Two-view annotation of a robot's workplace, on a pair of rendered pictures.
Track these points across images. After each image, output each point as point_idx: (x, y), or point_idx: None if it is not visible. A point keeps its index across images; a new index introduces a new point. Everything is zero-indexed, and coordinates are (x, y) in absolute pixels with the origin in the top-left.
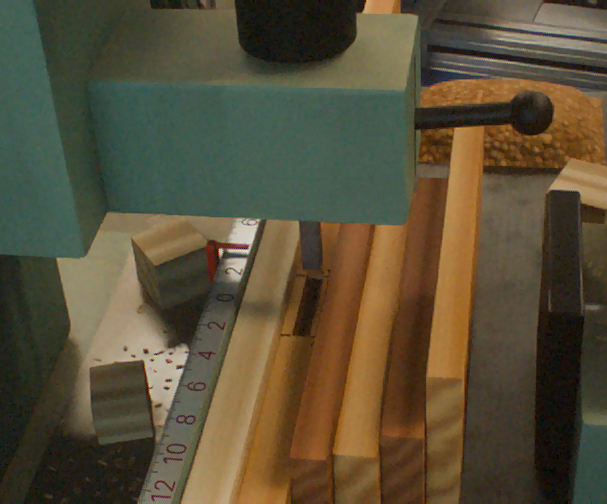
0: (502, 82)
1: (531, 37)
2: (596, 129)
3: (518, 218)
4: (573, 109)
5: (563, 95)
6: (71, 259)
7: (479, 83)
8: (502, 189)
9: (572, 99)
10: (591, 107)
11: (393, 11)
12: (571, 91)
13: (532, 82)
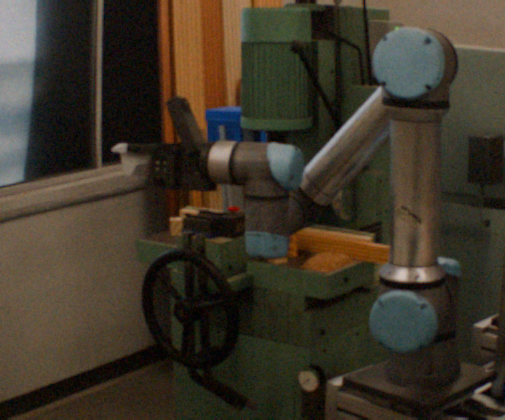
0: (332, 253)
1: (486, 367)
2: (311, 266)
3: (291, 259)
4: (315, 259)
5: (321, 258)
6: (378, 276)
7: (335, 252)
8: (303, 260)
9: (320, 260)
10: (319, 265)
11: (376, 247)
12: (324, 261)
13: (330, 256)
